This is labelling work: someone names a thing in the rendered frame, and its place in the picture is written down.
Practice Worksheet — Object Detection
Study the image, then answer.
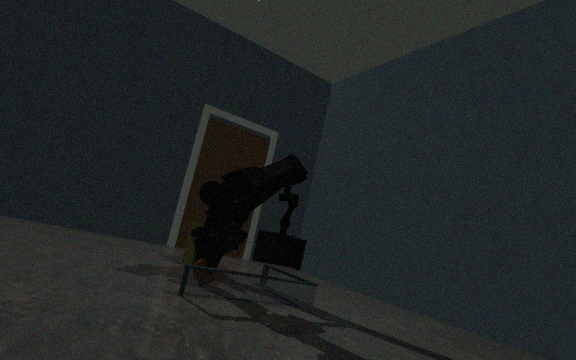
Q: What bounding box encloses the see-through brown ball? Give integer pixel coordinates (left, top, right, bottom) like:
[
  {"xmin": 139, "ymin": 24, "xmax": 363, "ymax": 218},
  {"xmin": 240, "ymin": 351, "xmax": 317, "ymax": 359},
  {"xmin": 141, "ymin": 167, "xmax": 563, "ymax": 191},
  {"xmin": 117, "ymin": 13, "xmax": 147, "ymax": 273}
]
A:
[{"xmin": 215, "ymin": 261, "xmax": 228, "ymax": 270}]

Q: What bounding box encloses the orange ball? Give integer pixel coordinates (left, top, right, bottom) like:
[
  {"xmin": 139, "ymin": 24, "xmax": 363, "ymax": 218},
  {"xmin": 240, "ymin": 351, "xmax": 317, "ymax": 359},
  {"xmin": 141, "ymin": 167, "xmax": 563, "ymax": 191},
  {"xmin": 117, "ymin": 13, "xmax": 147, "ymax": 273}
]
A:
[{"xmin": 195, "ymin": 258, "xmax": 207, "ymax": 267}]

